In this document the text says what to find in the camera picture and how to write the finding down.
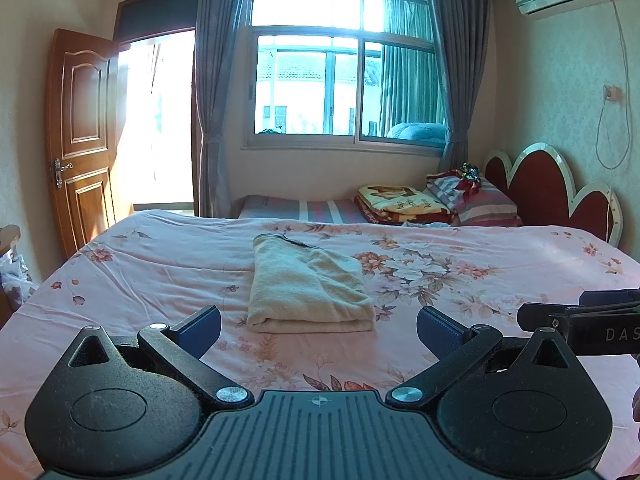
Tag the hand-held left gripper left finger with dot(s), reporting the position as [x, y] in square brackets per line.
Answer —
[197, 332]

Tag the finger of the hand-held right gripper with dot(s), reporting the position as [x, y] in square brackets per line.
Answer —
[610, 297]
[545, 316]

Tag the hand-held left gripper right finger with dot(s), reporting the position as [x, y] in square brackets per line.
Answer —
[440, 332]

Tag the cream knit sweater striped trim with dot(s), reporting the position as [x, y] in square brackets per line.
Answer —
[305, 285]

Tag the pink floral bed sheet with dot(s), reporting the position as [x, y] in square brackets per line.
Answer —
[150, 270]

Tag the red scalloped headboard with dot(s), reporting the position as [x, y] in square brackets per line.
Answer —
[545, 190]

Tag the striped pillow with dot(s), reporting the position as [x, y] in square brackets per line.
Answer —
[485, 205]

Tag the folded printed blanket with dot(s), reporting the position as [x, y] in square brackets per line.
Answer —
[400, 205]

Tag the red patterned cloth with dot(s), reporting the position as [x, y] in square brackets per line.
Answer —
[467, 177]

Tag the striped mattress sheet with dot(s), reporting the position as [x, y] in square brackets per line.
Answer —
[300, 210]

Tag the white plastic bag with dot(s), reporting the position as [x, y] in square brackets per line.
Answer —
[17, 280]

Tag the blue quilt outside window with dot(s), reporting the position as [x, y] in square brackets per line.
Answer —
[417, 132]

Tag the wooden chair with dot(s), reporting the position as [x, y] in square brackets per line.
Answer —
[10, 240]

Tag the brown wooden door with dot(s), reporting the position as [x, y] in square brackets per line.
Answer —
[85, 135]

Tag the grey curtain beside door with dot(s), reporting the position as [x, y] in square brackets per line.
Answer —
[220, 85]

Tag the grey balcony curtain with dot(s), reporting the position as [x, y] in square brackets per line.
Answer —
[410, 70]

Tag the sliding glass window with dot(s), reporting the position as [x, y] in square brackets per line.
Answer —
[310, 60]

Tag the wall socket with plug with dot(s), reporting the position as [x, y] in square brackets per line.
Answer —
[612, 92]

